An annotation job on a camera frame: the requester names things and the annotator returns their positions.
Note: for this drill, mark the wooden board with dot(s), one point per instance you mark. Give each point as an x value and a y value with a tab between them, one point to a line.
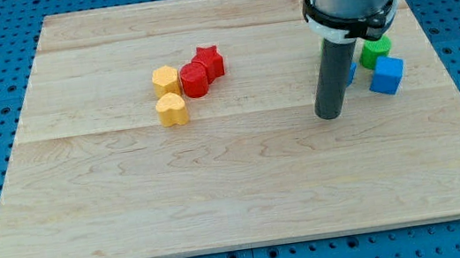
94	174

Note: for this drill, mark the yellow hexagon block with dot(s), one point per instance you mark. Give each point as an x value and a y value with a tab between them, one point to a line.
165	81

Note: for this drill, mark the green cylinder block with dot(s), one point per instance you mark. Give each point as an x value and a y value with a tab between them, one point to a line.
372	50

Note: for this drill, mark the grey cylindrical pointer rod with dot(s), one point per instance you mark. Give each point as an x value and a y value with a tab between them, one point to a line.
335	66

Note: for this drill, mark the blue cube block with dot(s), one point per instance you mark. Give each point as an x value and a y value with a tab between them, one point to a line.
387	75

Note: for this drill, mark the red star block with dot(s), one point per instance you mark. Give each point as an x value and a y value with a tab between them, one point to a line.
212	61

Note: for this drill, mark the blue block behind rod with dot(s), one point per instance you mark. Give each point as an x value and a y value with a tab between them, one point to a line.
351	73

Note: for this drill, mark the yellow heart block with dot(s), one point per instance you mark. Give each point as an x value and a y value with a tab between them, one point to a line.
172	110

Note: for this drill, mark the red cylinder block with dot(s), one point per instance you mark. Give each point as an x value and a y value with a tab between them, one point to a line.
194	80

